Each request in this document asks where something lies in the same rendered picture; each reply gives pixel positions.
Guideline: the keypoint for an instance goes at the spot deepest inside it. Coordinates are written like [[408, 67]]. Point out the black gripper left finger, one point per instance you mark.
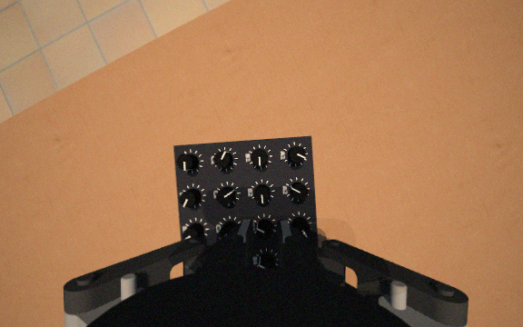
[[88, 296]]

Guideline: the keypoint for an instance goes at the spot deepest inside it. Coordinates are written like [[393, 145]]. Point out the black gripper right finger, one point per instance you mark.
[[418, 300]]

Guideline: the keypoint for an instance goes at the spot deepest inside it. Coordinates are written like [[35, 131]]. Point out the black knob box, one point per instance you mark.
[[267, 181]]

